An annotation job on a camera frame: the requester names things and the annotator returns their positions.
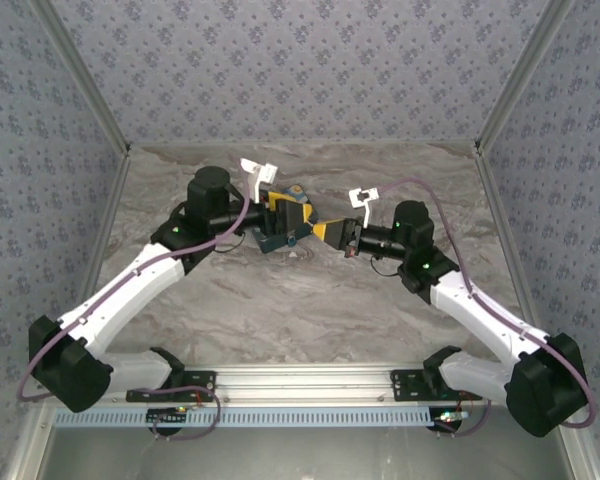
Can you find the starry night print box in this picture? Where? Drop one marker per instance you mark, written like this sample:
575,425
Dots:
295,191

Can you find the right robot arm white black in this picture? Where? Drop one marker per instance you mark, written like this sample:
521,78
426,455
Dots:
480,310

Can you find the small circuit board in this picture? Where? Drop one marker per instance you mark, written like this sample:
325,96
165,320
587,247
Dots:
167,420
450,419

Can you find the grey metal panel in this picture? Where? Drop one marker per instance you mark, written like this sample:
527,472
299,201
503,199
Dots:
300,455

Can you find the aluminium table side rail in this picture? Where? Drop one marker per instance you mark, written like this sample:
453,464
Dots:
502,225
109,225

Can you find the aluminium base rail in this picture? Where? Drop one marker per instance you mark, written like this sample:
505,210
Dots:
300,385

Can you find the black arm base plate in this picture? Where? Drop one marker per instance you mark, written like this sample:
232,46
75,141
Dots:
200,382
410,385

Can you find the aluminium frame post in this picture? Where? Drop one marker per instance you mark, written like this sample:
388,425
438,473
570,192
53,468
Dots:
27,445
582,457
84,75
521,75

